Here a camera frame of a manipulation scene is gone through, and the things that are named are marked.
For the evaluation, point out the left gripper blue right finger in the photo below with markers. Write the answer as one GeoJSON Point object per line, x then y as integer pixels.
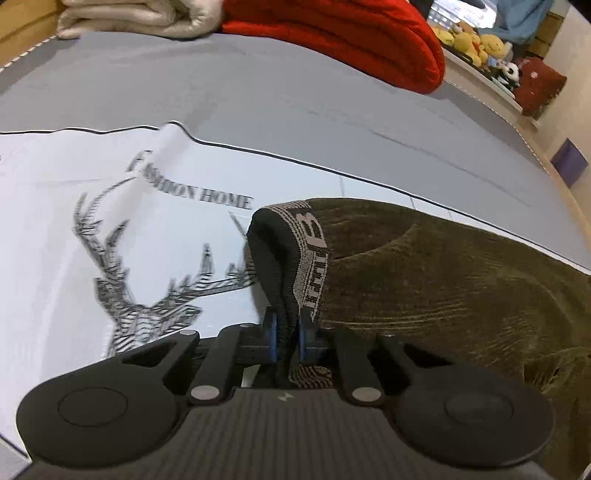
{"type": "Point", "coordinates": [346, 355]}

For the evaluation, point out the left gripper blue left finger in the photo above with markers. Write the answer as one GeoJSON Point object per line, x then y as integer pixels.
{"type": "Point", "coordinates": [220, 361]}

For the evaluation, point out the brown corduroy pants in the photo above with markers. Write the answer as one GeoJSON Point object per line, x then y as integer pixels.
{"type": "Point", "coordinates": [375, 267]}

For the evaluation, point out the white printed deer bed runner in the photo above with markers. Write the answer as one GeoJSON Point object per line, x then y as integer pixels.
{"type": "Point", "coordinates": [112, 239]}

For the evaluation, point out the grey bed sheet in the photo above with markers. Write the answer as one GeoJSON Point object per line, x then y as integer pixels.
{"type": "Point", "coordinates": [446, 147]}

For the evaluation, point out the purple storage box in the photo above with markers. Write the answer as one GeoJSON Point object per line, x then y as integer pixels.
{"type": "Point", "coordinates": [569, 162]}

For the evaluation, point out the red folded blanket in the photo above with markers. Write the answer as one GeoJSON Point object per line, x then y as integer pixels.
{"type": "Point", "coordinates": [388, 40]}

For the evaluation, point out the panda plush toy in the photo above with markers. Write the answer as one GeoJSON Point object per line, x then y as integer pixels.
{"type": "Point", "coordinates": [509, 75]}

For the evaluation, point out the dark red cushion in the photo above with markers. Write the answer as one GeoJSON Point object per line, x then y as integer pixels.
{"type": "Point", "coordinates": [540, 85]}

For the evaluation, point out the cream folded blanket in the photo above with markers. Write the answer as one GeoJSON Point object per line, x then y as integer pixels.
{"type": "Point", "coordinates": [185, 19]}

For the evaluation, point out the yellow plush toys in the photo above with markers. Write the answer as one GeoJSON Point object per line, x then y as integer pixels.
{"type": "Point", "coordinates": [482, 51]}

